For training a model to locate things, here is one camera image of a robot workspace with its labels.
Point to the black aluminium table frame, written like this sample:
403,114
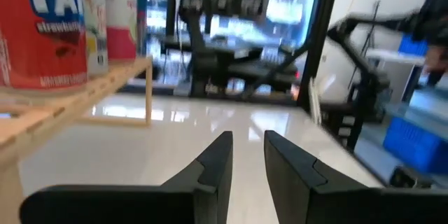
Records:
320,35

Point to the person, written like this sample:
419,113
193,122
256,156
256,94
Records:
435,17

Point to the pink white Spindrift can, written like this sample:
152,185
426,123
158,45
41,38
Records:
120,24

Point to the silver blue Red Bull can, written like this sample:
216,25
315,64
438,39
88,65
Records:
141,14

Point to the blue plastic bin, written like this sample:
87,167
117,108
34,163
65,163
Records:
416,147

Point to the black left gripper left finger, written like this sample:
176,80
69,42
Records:
157,206

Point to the white Celsius can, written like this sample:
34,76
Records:
95,35

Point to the red Fanta strawberry can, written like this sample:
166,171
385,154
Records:
38,52

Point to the slatted wooden shelf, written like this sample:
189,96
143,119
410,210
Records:
52,112

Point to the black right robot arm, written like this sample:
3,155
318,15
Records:
210,59

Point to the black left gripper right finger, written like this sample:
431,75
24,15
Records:
315,199

